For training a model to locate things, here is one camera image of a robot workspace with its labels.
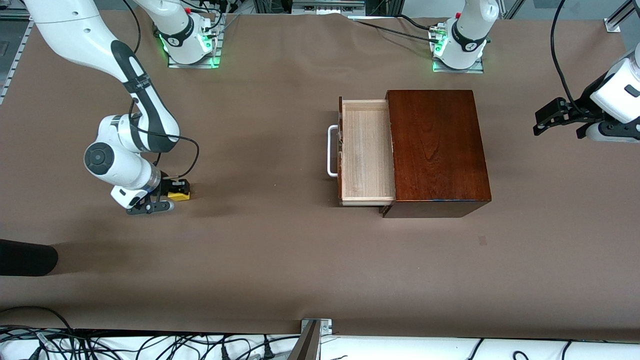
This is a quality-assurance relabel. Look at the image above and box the wooden drawer with white handle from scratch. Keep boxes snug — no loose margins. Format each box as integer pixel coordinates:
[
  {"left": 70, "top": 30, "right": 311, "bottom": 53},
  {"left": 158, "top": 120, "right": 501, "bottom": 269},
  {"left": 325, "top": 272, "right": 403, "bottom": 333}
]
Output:
[{"left": 327, "top": 96, "right": 397, "bottom": 207}]

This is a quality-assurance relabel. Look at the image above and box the dark brown wooden cabinet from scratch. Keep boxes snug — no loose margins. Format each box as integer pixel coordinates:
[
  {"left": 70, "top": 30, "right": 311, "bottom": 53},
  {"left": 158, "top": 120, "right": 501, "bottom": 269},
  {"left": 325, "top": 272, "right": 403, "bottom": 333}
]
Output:
[{"left": 382, "top": 90, "right": 492, "bottom": 219}]

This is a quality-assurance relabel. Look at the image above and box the black cylindrical object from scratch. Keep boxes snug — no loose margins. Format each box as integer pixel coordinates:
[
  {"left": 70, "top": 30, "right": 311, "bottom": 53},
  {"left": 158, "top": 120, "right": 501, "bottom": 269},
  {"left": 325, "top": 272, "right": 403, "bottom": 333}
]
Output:
[{"left": 0, "top": 239, "right": 59, "bottom": 277}]

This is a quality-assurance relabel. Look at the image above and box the aluminium profile bar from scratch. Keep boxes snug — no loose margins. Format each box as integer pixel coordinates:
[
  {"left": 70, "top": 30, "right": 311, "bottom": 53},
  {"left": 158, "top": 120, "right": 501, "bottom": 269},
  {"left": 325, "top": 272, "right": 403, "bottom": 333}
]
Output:
[{"left": 287, "top": 321, "right": 321, "bottom": 360}]

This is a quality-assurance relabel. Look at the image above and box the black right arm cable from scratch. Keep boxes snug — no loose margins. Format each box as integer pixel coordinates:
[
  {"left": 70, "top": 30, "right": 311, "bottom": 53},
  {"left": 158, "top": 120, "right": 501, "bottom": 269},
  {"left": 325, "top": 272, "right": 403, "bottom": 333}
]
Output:
[{"left": 121, "top": 0, "right": 201, "bottom": 182}]

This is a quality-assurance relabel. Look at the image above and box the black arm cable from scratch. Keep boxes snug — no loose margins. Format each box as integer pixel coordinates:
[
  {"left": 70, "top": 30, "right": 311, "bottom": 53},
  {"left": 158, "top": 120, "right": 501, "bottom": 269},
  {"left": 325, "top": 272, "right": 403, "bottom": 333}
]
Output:
[
  {"left": 550, "top": 0, "right": 592, "bottom": 117},
  {"left": 121, "top": 0, "right": 201, "bottom": 182}
]

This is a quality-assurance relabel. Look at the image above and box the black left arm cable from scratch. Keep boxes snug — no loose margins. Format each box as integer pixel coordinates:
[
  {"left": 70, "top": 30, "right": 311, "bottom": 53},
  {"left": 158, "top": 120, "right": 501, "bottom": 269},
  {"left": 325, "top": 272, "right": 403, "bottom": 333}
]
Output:
[{"left": 550, "top": 0, "right": 592, "bottom": 117}]

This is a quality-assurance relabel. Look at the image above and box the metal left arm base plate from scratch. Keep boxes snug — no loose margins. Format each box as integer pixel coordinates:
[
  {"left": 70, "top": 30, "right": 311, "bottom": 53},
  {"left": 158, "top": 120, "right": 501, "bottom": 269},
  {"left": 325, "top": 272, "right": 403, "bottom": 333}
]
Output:
[{"left": 431, "top": 22, "right": 485, "bottom": 74}]

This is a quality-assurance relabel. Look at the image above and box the short aluminium rail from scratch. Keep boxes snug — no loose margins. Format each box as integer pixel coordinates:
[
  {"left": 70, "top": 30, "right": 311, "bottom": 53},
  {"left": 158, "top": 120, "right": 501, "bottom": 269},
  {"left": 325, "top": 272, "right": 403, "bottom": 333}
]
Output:
[{"left": 604, "top": 0, "right": 640, "bottom": 34}]

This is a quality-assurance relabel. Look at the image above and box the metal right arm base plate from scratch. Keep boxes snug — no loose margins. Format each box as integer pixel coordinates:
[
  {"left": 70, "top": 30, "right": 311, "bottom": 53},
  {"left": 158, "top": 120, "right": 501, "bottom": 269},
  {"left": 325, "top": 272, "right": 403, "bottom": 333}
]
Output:
[{"left": 167, "top": 14, "right": 224, "bottom": 70}]

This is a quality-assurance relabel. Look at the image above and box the black table cable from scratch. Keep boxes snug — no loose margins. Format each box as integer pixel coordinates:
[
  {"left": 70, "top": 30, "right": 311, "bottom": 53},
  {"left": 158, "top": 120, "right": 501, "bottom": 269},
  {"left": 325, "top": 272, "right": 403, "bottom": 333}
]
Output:
[
  {"left": 349, "top": 17, "right": 443, "bottom": 45},
  {"left": 394, "top": 14, "right": 437, "bottom": 32}
]

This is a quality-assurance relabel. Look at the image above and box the long aluminium rail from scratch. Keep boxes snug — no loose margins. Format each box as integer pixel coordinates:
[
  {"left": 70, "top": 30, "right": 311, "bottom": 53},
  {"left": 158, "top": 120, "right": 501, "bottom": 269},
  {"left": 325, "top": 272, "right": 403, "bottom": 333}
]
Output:
[{"left": 0, "top": 10, "right": 34, "bottom": 106}]

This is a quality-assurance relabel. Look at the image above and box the small metal corner bracket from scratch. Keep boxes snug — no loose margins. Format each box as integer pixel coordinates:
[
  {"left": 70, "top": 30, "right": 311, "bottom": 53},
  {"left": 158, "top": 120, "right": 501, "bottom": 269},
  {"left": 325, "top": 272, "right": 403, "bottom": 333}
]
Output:
[{"left": 300, "top": 318, "right": 333, "bottom": 336}]

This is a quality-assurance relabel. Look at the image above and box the aluminium frame structure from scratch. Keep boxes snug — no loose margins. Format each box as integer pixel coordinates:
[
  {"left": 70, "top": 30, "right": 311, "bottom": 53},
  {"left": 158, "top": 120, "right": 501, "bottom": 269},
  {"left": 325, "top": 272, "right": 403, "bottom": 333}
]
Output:
[{"left": 252, "top": 0, "right": 401, "bottom": 17}]

